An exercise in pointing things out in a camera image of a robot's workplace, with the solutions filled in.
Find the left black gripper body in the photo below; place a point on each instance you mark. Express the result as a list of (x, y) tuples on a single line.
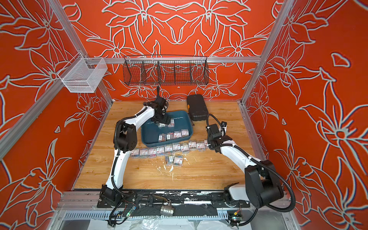
[(162, 118)]

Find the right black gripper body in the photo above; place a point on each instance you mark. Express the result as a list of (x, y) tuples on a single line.
[(213, 142)]

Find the blue plastic storage tray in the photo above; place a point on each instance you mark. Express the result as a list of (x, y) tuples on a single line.
[(150, 131)]

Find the paper clip box tray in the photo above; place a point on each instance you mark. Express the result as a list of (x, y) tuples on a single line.
[(169, 160)]

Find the twelfth removed paper clip box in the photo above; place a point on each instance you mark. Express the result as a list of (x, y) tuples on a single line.
[(135, 153)]

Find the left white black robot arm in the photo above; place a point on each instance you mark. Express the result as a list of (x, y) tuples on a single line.
[(125, 141)]

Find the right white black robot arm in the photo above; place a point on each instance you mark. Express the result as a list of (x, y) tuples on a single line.
[(263, 184)]

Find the black tool case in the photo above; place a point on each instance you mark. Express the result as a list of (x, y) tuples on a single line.
[(197, 108)]

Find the black wire wall basket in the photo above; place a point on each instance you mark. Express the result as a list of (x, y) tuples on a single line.
[(169, 70)]

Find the white wire wall basket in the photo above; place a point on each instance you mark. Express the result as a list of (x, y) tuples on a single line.
[(80, 76)]

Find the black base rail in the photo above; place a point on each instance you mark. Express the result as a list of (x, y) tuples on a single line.
[(183, 202)]

